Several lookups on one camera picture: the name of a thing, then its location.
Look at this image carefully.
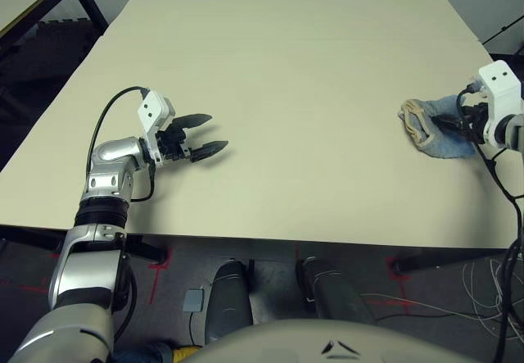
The black tripod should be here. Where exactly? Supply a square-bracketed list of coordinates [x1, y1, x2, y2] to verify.
[481, 14, 524, 57]

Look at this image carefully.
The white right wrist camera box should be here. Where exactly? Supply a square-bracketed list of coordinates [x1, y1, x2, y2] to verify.
[470, 61, 524, 149]

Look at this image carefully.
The black table leg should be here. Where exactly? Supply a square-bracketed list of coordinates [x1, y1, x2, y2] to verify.
[126, 234, 169, 264]
[392, 247, 513, 276]
[0, 225, 66, 253]

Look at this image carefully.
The dark grey right robot leg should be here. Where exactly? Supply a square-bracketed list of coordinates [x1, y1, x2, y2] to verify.
[295, 256, 376, 325]

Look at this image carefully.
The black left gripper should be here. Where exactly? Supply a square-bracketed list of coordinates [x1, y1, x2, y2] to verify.
[157, 113, 229, 163]

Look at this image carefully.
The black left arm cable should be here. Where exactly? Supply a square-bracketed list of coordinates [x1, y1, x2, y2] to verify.
[86, 86, 156, 203]

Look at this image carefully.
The blue terry rag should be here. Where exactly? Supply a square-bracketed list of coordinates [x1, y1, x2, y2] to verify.
[395, 94, 480, 160]

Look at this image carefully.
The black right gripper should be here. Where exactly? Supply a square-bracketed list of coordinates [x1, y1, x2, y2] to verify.
[433, 103, 490, 145]

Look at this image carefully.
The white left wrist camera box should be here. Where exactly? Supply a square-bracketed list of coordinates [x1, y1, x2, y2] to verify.
[137, 88, 178, 163]

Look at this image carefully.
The yellow and black object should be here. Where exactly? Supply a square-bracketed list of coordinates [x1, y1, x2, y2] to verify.
[171, 344, 202, 359]

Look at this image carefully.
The black foam floor mat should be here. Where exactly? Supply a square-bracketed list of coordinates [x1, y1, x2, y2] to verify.
[487, 50, 524, 78]
[0, 18, 103, 167]

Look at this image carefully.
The dark grey robot leg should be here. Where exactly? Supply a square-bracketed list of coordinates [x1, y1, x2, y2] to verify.
[203, 259, 253, 346]
[295, 256, 376, 325]

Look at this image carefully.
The white floor cable bundle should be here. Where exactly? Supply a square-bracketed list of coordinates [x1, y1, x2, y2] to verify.
[462, 256, 524, 335]

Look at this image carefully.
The dark grey left robot leg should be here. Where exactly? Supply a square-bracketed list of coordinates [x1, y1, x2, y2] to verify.
[203, 259, 253, 346]

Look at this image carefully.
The light grey robot torso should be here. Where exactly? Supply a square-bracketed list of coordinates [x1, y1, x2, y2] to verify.
[192, 317, 508, 363]

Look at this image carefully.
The blue denim item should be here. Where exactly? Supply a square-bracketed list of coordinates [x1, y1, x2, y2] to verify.
[116, 340, 175, 363]

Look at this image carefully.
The small grey floor pad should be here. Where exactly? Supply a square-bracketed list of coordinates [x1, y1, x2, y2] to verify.
[183, 289, 205, 311]

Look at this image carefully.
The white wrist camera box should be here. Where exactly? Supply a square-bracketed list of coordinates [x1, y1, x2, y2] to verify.
[470, 61, 524, 149]
[137, 88, 178, 163]

